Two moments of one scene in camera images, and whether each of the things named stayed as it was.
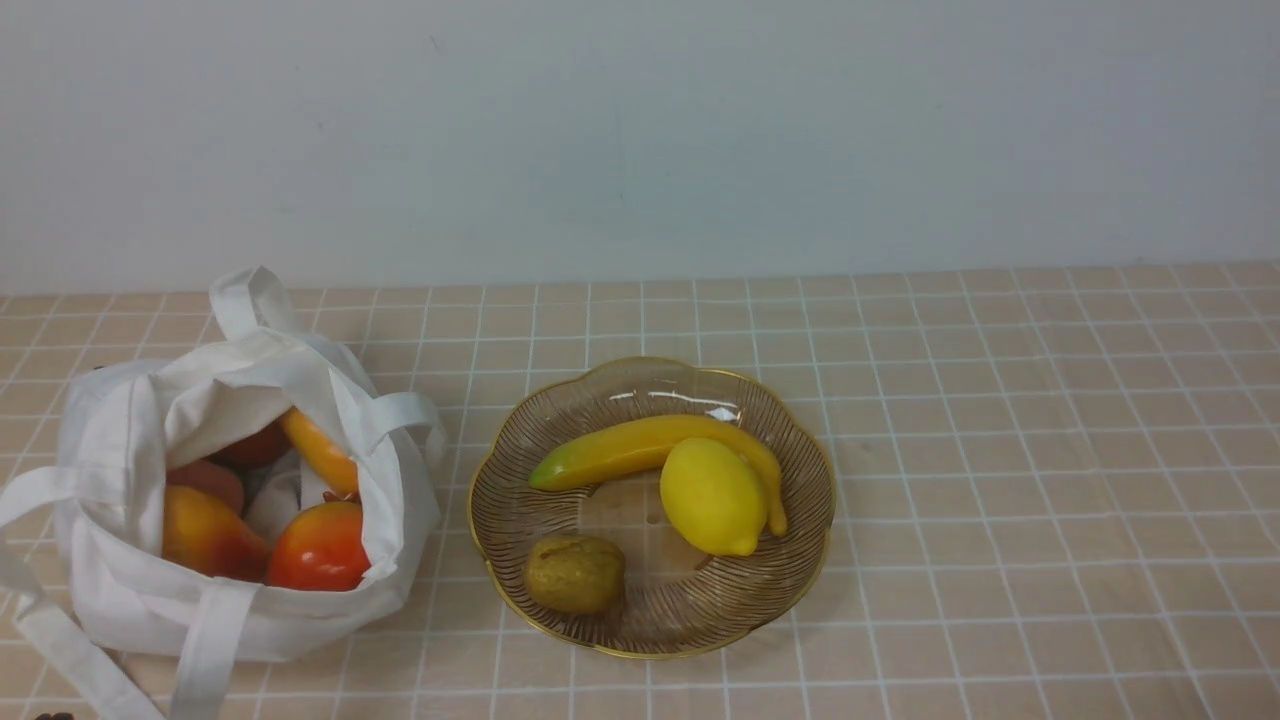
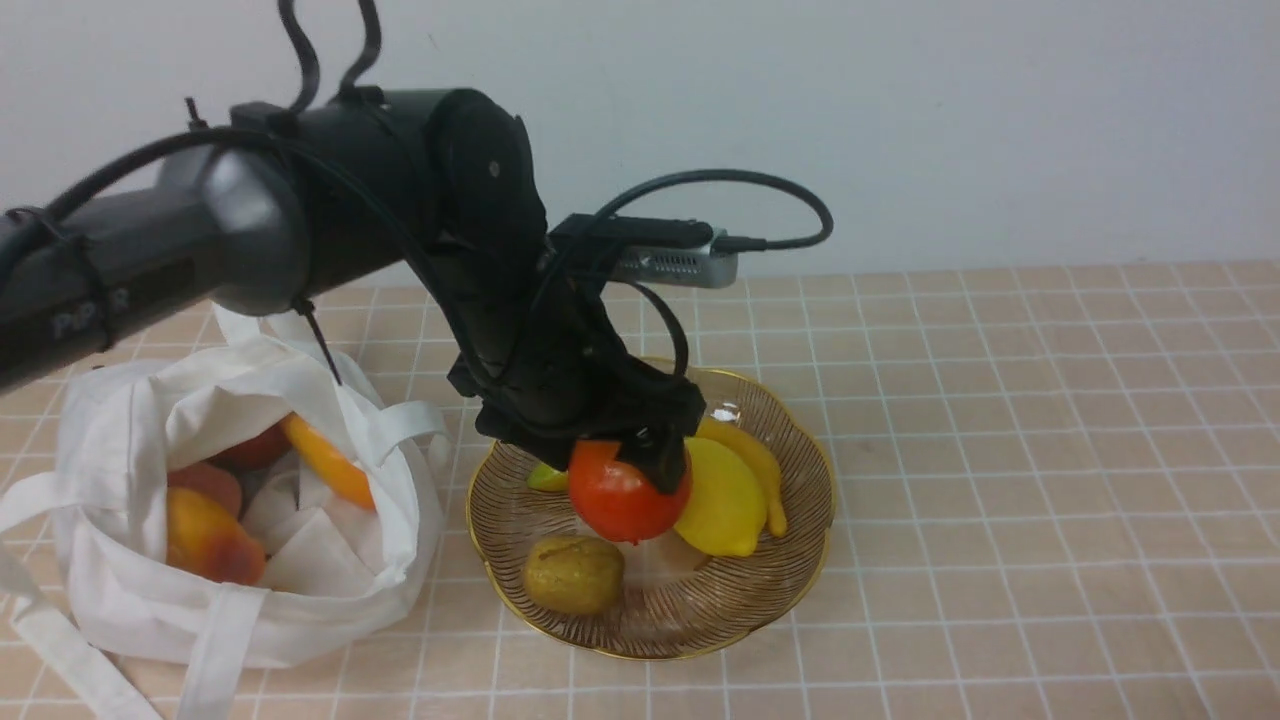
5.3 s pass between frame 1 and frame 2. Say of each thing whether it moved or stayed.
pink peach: stayed
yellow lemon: stayed
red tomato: moved
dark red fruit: stayed
